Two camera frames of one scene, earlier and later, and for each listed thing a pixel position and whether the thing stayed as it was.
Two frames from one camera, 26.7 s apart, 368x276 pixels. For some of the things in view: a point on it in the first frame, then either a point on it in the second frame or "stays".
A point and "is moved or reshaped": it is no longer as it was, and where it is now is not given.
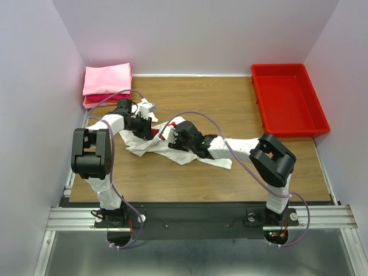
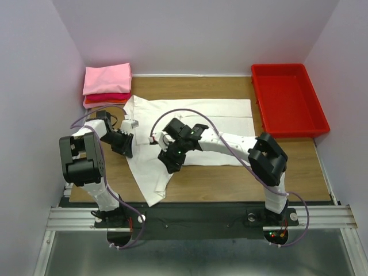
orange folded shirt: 99,101 stays
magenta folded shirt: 107,96 stays
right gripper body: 179,143 → 175,152
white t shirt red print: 160,142 is moved or reshaped
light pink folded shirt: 107,80 stays
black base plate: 148,222 stays
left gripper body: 140,125 → 119,141
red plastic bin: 287,101 stays
